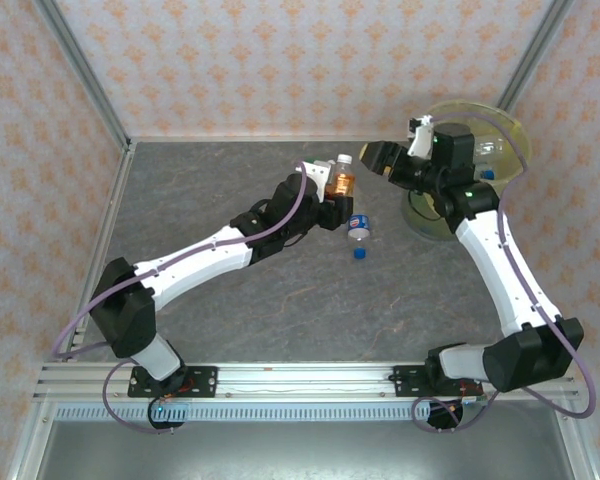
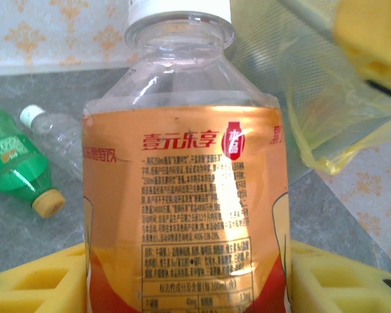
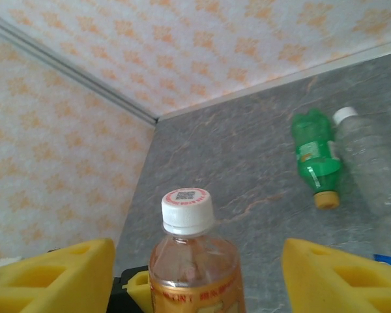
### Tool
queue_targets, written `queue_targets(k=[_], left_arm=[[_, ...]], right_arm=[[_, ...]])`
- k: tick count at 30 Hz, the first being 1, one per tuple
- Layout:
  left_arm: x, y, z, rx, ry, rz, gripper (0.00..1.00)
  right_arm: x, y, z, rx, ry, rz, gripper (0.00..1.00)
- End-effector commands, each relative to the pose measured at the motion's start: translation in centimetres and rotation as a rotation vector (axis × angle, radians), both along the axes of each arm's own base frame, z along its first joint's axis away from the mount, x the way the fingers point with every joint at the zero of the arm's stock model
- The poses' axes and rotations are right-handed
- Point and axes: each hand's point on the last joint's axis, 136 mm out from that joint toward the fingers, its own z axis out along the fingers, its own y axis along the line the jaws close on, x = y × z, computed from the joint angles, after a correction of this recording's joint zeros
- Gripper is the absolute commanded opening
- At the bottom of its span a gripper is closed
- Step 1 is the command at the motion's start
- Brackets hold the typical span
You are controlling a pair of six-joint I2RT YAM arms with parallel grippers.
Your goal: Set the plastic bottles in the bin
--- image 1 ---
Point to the aluminium side rail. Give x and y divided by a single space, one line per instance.
576 440
122 170

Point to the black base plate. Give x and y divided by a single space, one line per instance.
202 382
407 380

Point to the grey metal sheet panel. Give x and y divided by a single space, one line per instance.
300 450

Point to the bin with yellow bag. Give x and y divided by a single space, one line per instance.
515 135

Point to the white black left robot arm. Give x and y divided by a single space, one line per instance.
195 260

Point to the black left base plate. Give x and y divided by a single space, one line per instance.
202 382

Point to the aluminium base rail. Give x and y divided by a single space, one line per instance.
300 382

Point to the aluminium frame post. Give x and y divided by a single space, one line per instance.
535 55
80 70

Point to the Pepsi label bottle blue cap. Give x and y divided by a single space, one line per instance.
358 223

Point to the red label bottle orange drink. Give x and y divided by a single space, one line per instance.
341 182

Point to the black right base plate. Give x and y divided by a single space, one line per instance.
407 380

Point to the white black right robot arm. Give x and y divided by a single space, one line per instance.
505 270

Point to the aluminium back rail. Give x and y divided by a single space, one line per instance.
230 138

